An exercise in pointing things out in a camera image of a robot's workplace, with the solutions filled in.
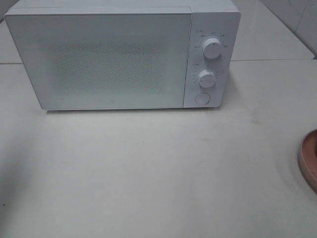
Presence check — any round white door button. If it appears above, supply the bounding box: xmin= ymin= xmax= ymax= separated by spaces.
xmin=195 ymin=93 xmax=211 ymax=105

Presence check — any white dial knob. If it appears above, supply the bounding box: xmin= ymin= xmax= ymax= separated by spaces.
xmin=198 ymin=70 xmax=216 ymax=88
xmin=202 ymin=37 xmax=223 ymax=59

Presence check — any white microwave door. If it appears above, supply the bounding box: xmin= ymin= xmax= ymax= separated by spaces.
xmin=6 ymin=14 xmax=191 ymax=110

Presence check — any pink round plate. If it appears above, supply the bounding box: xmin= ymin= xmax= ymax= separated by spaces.
xmin=298 ymin=129 xmax=317 ymax=193

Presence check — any white microwave oven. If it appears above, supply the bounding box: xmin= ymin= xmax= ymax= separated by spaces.
xmin=4 ymin=0 xmax=241 ymax=110

